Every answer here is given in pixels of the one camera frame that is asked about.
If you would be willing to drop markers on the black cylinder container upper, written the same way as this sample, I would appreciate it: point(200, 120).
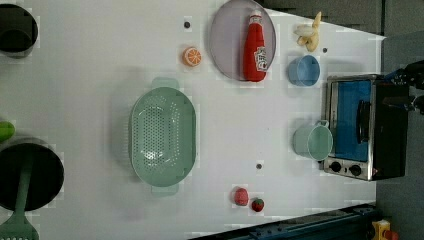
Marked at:
point(18, 29)

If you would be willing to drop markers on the yellow red object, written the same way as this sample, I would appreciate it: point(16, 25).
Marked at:
point(383, 231)

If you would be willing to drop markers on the green slotted spatula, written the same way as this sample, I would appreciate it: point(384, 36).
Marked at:
point(17, 226)

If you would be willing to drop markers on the green plastic mug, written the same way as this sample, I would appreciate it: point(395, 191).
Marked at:
point(313, 141)

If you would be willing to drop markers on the red strawberry toy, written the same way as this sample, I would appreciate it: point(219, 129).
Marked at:
point(257, 205)

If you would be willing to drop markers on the green round toy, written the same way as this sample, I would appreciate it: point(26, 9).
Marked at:
point(7, 130)

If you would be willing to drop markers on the blue plastic cup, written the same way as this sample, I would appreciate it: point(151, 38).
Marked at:
point(304, 71)

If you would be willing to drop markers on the peeled banana toy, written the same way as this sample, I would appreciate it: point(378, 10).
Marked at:
point(308, 35)

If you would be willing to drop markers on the red ketchup bottle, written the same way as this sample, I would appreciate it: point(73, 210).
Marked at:
point(255, 62)

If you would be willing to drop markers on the black silver toaster oven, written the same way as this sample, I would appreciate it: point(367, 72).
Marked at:
point(369, 132)

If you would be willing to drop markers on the green plastic strainer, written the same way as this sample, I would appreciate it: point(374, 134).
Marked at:
point(162, 135)

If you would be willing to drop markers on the blue metal frame rail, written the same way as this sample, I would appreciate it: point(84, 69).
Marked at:
point(351, 223)

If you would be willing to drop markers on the round grey plate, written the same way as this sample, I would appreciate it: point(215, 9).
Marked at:
point(228, 32)

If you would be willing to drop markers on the pink red fruit toy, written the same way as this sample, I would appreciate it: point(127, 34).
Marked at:
point(241, 197)

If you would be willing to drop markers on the orange slice toy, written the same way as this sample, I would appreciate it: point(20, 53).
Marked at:
point(191, 57)

